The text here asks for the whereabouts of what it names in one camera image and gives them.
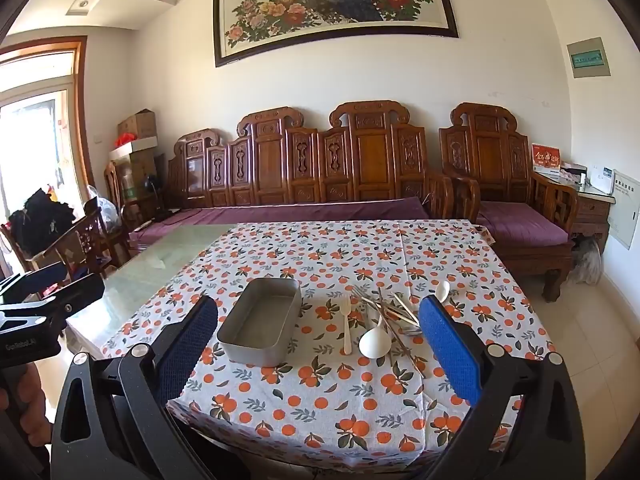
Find red desk calendar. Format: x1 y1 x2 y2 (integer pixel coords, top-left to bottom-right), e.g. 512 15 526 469
530 143 562 176

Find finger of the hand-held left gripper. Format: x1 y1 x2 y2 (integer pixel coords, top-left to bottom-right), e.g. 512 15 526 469
29 274 107 332
0 261 69 307

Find person's left hand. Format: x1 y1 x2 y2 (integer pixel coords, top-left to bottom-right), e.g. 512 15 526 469
0 362 53 466

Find large white spoon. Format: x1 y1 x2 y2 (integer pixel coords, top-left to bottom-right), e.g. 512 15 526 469
358 310 393 359

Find wooden dining chair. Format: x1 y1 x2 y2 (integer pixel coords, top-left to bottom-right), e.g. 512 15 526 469
0 197 132 282
103 160 153 242

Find carved wooden sofa bench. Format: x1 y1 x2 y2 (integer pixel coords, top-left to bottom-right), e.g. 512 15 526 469
166 101 454 222

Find orange print tablecloth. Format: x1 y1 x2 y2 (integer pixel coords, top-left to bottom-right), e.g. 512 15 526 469
100 220 557 476

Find metal fork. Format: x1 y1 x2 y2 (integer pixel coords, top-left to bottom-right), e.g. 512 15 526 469
351 286 422 335

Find small white spoon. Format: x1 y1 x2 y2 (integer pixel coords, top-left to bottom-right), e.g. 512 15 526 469
421 280 451 313

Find white wall panel door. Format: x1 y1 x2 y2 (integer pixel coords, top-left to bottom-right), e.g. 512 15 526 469
607 169 640 251

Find carved wooden armchair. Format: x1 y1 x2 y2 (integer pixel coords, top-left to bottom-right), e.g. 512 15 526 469
438 102 579 304

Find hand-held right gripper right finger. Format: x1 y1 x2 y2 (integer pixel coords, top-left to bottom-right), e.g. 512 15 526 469
418 295 587 480

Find clear plastic bag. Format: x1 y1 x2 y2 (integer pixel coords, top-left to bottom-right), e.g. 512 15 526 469
87 185 122 232
570 237 604 287

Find wooden door frame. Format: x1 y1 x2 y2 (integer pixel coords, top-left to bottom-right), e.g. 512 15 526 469
0 35 97 281

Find rectangular metal tray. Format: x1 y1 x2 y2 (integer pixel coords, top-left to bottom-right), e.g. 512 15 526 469
216 276 303 363

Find square purple seat cushion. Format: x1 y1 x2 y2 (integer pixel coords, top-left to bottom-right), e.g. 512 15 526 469
475 201 572 248

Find brown cardboard box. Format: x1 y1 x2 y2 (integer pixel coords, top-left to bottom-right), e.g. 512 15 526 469
117 108 159 141

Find stacked cardboard boxes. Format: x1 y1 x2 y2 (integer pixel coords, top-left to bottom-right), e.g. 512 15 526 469
108 138 159 202

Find grey wall panel box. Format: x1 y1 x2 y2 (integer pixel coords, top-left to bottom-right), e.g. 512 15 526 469
566 36 613 79

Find framed peacock painting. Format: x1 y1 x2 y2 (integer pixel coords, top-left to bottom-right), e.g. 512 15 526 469
212 0 460 69

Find cream plastic fork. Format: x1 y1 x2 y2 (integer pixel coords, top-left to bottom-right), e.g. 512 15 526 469
341 293 354 356

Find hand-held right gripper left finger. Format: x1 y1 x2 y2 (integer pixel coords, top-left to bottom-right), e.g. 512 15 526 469
50 295 221 480

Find pile of black clothes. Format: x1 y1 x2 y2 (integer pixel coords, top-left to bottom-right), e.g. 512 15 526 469
7 187 77 257

